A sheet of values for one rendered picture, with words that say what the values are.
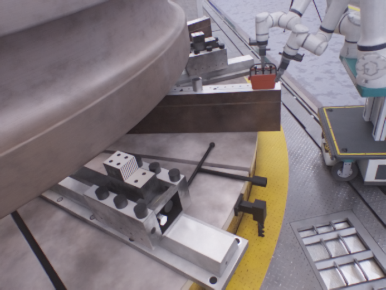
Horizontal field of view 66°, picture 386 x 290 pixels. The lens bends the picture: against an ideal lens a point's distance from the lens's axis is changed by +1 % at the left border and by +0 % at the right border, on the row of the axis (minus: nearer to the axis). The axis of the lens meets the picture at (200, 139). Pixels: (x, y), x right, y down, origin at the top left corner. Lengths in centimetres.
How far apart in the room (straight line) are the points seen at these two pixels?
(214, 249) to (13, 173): 96
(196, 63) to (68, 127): 202
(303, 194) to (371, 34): 121
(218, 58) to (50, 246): 232
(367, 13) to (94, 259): 193
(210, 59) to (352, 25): 147
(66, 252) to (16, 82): 102
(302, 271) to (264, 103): 119
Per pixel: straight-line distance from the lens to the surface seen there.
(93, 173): 198
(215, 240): 157
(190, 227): 165
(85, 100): 159
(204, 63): 328
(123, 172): 155
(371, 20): 177
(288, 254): 208
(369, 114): 266
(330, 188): 249
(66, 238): 210
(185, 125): 255
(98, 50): 175
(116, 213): 158
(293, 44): 192
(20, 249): 222
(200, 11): 748
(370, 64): 181
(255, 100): 235
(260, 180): 200
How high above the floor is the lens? 173
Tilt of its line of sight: 35 degrees down
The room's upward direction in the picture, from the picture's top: 10 degrees counter-clockwise
